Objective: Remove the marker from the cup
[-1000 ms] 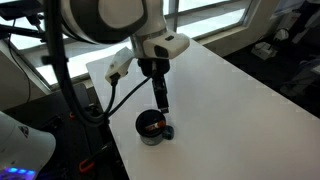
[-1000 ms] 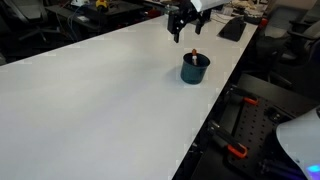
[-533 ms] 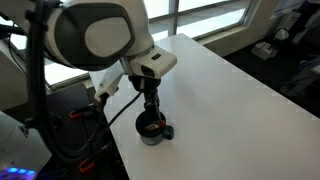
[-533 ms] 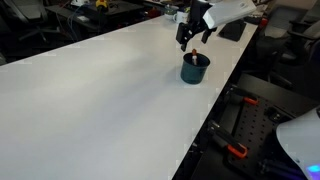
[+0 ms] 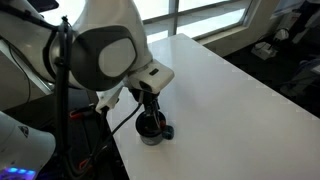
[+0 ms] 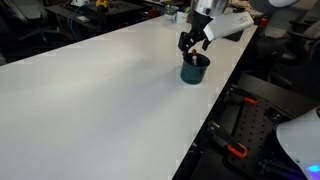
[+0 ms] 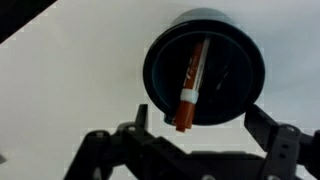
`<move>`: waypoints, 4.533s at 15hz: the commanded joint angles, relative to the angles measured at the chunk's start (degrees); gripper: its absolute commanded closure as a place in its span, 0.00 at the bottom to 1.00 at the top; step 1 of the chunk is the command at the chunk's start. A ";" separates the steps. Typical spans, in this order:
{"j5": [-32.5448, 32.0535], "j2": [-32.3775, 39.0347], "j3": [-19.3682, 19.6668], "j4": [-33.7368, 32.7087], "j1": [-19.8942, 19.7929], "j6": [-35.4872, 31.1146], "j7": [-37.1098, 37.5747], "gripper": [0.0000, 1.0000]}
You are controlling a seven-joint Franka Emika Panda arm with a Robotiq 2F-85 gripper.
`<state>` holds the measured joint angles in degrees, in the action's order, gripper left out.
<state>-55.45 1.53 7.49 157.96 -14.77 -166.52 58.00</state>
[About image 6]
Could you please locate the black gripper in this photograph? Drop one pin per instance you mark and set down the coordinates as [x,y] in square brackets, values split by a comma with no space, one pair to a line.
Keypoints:
[199,28]

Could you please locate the marker with orange cap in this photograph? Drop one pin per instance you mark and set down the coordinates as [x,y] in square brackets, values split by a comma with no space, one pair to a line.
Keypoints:
[194,58]

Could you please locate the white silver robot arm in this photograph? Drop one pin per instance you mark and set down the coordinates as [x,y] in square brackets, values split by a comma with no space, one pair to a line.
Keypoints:
[210,6]

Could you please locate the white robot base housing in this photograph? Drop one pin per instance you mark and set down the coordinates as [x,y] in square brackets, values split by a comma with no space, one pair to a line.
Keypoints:
[300,143]

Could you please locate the dark teal cup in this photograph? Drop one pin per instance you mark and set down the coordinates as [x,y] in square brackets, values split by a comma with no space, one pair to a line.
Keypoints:
[193,75]

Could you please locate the small red object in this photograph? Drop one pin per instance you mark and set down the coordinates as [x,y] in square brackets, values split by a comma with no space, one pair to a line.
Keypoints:
[263,22]

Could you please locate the black background desk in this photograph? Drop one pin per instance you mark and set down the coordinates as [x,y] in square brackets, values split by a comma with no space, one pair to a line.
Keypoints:
[110,16]

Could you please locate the grey black office chair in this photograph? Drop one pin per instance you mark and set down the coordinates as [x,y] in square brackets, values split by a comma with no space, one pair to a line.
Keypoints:
[296,50]

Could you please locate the yellow black tool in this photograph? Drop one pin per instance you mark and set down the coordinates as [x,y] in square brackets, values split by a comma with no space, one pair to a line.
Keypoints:
[102,4]

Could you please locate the black perforated mounting board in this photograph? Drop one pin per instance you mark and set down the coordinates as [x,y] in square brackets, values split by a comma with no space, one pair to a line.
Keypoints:
[256,130]

